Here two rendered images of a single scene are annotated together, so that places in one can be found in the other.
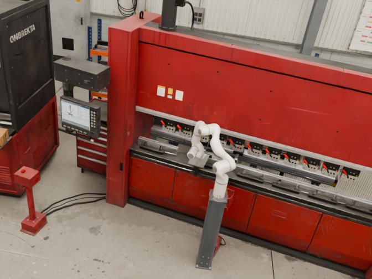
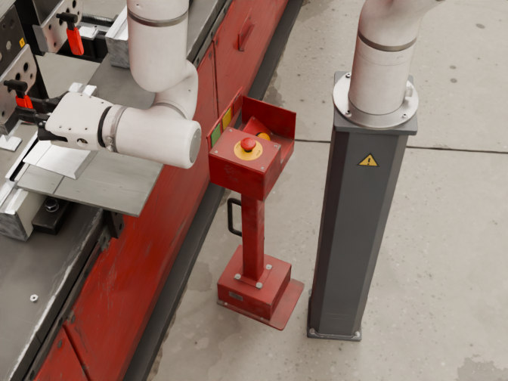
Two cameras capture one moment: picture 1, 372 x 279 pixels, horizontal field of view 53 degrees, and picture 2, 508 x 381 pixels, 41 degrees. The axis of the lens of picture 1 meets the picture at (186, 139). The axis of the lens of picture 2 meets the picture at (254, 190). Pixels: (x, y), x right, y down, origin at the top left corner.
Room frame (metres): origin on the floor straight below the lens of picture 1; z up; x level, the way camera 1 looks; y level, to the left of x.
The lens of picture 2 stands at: (3.08, 0.71, 2.05)
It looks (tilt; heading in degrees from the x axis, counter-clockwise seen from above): 51 degrees down; 273
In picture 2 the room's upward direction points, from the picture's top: straight up
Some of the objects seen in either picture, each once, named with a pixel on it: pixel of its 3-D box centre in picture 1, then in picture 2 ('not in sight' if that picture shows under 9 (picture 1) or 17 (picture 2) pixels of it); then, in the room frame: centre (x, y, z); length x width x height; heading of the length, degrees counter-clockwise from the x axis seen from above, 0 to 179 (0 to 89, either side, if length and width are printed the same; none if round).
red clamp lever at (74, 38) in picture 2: not in sight; (70, 33); (3.50, -0.34, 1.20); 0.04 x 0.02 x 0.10; 166
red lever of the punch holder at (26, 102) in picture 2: not in sight; (20, 101); (3.54, -0.15, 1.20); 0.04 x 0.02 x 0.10; 166
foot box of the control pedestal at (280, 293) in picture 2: (211, 243); (261, 285); (3.12, -0.47, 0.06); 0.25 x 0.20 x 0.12; 158
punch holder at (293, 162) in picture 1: (292, 157); not in sight; (3.36, -1.16, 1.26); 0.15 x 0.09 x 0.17; 76
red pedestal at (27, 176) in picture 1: (30, 199); not in sight; (3.04, 1.62, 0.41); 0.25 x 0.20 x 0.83; 166
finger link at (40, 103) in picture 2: not in sight; (44, 102); (3.51, -0.17, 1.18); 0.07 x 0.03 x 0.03; 166
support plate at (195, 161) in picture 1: (198, 159); (95, 168); (3.45, -0.17, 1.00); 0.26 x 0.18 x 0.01; 166
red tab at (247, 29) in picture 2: (279, 214); (247, 29); (3.20, -1.17, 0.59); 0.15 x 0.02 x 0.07; 76
